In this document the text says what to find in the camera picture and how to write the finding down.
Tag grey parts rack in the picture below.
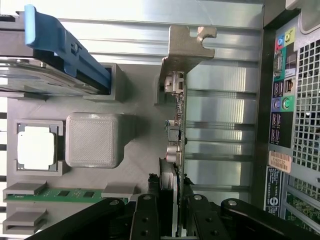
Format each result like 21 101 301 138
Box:
0 62 187 236

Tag green RAM stick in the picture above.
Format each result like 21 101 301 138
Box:
4 188 129 204

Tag silver CPU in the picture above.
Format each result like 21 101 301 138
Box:
16 125 56 171

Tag black open PC case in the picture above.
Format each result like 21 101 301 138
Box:
259 0 320 228

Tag hard disk with blue bracket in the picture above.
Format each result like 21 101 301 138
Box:
0 3 113 96

